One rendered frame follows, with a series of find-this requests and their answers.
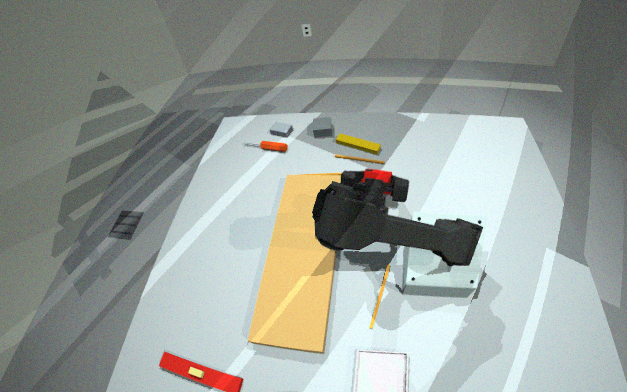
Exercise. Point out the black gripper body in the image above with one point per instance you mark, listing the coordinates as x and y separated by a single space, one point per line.
399 187

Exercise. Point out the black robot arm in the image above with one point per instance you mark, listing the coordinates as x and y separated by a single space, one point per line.
347 217

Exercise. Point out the tan rectangular floor panel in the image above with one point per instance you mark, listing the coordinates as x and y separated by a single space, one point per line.
292 308

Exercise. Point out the orange-handled awl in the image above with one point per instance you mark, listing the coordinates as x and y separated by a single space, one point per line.
274 146

